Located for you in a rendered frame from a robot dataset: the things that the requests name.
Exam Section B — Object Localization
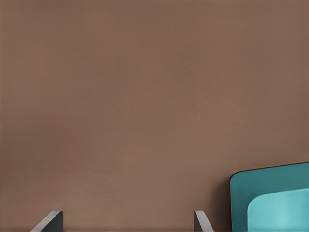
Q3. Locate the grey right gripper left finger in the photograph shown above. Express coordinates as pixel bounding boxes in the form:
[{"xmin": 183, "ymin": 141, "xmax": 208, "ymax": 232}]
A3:
[{"xmin": 29, "ymin": 210, "xmax": 64, "ymax": 232}]

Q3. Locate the teal blue cube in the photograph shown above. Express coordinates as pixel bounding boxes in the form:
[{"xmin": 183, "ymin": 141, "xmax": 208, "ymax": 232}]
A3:
[{"xmin": 229, "ymin": 162, "xmax": 309, "ymax": 232}]

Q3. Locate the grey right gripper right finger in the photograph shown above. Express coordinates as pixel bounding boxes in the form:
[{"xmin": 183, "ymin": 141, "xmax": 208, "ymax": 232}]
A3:
[{"xmin": 194, "ymin": 210, "xmax": 214, "ymax": 232}]

